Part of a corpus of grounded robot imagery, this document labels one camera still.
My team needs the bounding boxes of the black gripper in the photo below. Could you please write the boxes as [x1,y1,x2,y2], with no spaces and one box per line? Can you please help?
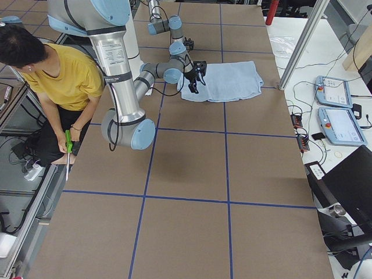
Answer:
[184,69,200,94]
[183,37,194,50]

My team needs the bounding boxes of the light blue button shirt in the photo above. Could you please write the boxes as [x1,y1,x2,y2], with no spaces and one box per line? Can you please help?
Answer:
[177,61,264,102]

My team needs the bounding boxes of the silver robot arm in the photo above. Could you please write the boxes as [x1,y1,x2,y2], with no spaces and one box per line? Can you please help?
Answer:
[146,0,194,52]
[48,1,207,150]

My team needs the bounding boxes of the red cylinder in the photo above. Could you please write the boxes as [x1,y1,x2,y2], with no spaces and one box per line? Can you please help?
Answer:
[266,0,280,26]

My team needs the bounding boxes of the person in yellow shirt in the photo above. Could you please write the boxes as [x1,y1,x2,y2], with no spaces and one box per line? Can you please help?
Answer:
[1,24,104,166]

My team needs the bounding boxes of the upper blue teach pendant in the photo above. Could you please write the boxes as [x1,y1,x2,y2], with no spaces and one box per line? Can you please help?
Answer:
[315,76,353,109]

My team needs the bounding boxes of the blue teach pendant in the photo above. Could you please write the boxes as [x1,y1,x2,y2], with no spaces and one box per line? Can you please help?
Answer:
[317,107,367,146]
[315,76,353,109]

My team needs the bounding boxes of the lower blue teach pendant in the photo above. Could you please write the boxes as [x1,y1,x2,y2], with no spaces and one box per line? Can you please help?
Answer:
[317,107,367,146]

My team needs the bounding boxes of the white power strip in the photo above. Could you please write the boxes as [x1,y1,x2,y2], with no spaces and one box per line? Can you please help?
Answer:
[24,163,43,181]

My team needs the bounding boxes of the black laptop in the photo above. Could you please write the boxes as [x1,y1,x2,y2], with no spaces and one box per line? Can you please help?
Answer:
[305,145,371,232]

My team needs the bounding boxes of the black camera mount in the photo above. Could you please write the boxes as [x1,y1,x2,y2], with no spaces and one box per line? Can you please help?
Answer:
[193,60,208,77]

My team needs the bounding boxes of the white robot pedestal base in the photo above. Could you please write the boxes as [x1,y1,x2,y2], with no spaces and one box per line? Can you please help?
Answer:
[124,0,154,96]

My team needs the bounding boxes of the aluminium frame post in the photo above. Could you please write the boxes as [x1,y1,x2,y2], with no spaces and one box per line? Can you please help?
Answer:
[278,0,330,90]

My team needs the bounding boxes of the green handled scissors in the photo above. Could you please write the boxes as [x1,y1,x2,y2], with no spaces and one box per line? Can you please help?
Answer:
[65,130,73,181]

